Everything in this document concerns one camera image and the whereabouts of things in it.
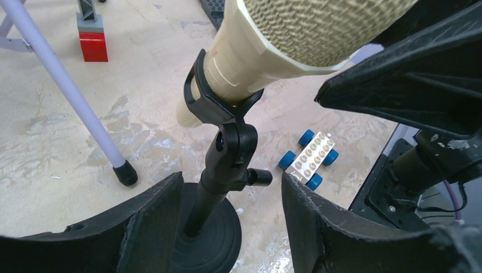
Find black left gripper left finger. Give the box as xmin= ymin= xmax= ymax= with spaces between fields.
xmin=1 ymin=172 xmax=184 ymax=272

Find grey girder red brick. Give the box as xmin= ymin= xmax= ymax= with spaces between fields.
xmin=76 ymin=0 xmax=109 ymax=62

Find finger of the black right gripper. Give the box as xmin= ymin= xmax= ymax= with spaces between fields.
xmin=315 ymin=1 xmax=481 ymax=136

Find cream toy microphone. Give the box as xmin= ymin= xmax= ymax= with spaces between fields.
xmin=175 ymin=0 xmax=419 ymax=129

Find dark grey building baseplate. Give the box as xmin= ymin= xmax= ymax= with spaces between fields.
xmin=200 ymin=0 xmax=225 ymax=30

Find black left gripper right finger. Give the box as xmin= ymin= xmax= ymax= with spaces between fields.
xmin=281 ymin=174 xmax=481 ymax=272

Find lilac music stand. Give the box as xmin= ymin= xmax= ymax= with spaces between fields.
xmin=0 ymin=0 xmax=139 ymax=187

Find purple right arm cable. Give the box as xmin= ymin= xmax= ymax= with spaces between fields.
xmin=442 ymin=180 xmax=464 ymax=223

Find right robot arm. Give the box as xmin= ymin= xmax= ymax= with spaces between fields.
xmin=315 ymin=1 xmax=481 ymax=231

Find black microphone stand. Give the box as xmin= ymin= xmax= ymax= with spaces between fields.
xmin=169 ymin=50 xmax=273 ymax=272

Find white brick car blue wheels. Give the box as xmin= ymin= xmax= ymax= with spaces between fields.
xmin=278 ymin=129 xmax=339 ymax=191

